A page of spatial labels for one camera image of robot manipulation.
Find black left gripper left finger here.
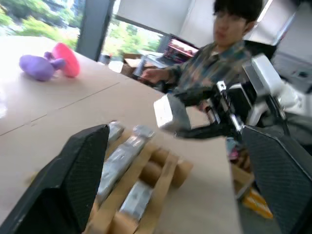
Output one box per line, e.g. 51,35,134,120
0,124,110,234

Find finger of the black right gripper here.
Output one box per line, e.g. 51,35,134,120
174,123,238,140
175,91,217,107

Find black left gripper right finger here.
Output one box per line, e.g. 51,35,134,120
242,125,312,234

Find brown cardboard box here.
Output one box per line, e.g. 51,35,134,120
231,162,255,201

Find cardboard divider tray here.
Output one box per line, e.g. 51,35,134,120
82,128,195,234

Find open cardboard box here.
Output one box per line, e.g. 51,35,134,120
121,53,148,77

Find person in patterned shirt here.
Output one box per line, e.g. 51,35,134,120
140,0,277,108

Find yellow box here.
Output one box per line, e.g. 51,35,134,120
242,188,274,219

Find dark computer monitor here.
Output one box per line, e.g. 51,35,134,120
164,36,200,64

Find silver wrapped bars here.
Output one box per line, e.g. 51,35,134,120
97,125,156,204

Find purple plush toy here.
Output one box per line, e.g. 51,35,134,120
19,51,67,82

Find dark window pillar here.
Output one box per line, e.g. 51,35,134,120
77,0,116,62

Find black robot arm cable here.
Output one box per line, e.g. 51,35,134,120
267,94,291,136

